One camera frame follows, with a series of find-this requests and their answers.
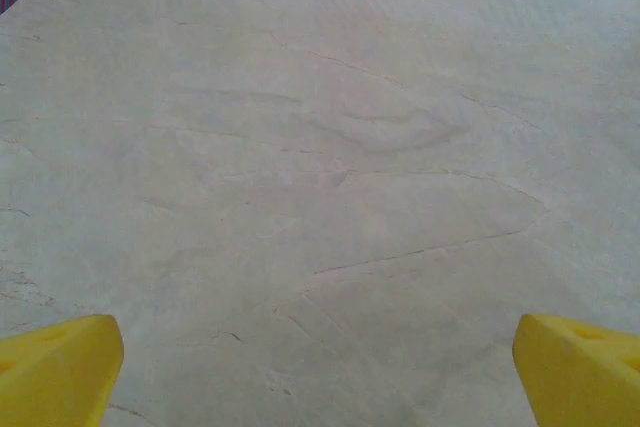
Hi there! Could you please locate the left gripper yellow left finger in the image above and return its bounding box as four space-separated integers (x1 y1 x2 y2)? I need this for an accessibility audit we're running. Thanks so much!
0 314 125 427

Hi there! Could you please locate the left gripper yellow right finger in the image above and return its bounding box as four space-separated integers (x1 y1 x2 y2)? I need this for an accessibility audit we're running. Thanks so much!
512 313 640 427

